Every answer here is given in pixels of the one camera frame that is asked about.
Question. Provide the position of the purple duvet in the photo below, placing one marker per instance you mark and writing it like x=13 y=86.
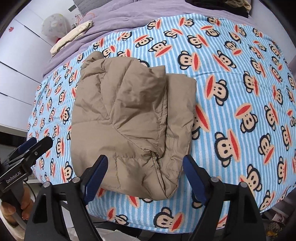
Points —
x=117 y=16

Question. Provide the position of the striped beige folded garment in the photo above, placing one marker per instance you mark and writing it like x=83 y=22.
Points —
x=240 y=3

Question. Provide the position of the beige puffer jacket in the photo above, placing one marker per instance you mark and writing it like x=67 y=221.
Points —
x=139 y=117

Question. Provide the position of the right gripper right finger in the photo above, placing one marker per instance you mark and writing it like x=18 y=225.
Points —
x=243 y=219

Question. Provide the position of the white wardrobe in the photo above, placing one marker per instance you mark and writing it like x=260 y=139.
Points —
x=24 y=53

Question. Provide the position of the cream folded garment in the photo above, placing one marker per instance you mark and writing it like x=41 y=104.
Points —
x=71 y=36

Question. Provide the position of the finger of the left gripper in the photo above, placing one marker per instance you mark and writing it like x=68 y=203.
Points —
x=21 y=149
x=30 y=157

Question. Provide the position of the person's left hand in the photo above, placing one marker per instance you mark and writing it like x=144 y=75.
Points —
x=10 y=205

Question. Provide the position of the black folded garment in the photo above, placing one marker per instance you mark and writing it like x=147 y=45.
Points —
x=219 y=5

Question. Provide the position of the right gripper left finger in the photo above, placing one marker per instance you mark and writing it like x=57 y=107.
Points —
x=46 y=220

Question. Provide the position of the grey quilted headboard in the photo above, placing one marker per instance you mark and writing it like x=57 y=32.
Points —
x=98 y=6

